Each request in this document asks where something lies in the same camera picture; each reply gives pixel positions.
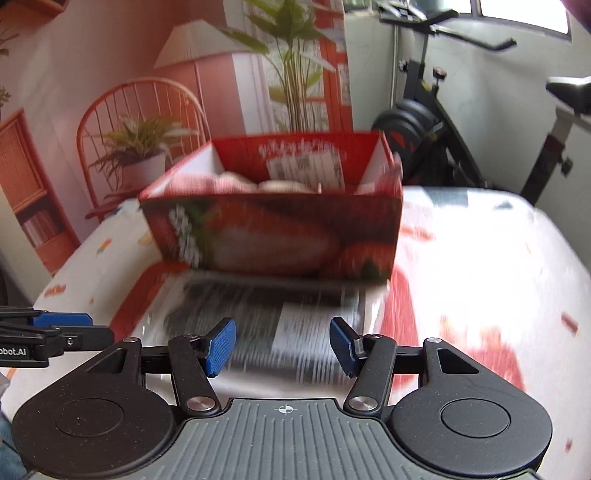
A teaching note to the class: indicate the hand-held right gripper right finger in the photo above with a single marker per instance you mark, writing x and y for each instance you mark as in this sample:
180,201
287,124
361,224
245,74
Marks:
344,346

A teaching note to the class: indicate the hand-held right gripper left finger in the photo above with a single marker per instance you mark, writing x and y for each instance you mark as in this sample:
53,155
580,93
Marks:
219,346

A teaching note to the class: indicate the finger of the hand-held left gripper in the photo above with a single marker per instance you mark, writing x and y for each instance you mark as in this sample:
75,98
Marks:
64,319
87,339

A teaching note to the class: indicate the clear plastic package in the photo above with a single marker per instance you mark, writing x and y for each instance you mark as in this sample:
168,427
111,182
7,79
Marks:
286,323

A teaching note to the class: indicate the strawberry printed red box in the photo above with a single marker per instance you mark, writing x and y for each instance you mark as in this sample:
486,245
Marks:
277,240

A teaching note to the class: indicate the pink knit cloth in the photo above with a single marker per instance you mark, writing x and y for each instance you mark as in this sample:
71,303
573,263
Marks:
207,184

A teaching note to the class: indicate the beige mesh cloth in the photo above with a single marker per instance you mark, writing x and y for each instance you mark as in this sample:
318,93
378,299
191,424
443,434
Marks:
281,186

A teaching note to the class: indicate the black exercise bike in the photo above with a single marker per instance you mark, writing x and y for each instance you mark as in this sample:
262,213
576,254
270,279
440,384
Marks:
443,134

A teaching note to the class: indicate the window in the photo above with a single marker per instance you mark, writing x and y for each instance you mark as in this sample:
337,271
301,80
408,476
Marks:
521,14

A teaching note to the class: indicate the wall poster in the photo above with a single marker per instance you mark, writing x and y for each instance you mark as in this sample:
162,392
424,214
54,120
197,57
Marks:
207,92

